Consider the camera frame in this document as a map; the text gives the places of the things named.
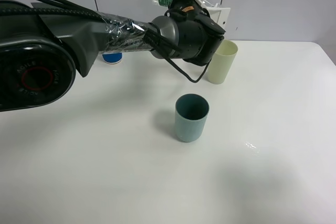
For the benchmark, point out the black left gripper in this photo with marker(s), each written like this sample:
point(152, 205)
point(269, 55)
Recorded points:
point(198, 36)

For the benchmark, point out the pale yellow plastic cup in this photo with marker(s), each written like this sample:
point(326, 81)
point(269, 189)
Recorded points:
point(221, 62)

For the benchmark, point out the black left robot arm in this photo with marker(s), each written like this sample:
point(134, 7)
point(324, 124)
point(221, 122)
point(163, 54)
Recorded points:
point(44, 46)

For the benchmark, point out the blue white paper cup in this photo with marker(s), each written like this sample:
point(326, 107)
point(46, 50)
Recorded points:
point(113, 58)

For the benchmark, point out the teal blue plastic cup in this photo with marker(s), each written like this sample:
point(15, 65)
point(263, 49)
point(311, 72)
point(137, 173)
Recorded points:
point(191, 111)

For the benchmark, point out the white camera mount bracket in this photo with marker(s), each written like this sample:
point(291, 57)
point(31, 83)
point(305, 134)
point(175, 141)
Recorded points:
point(217, 13)

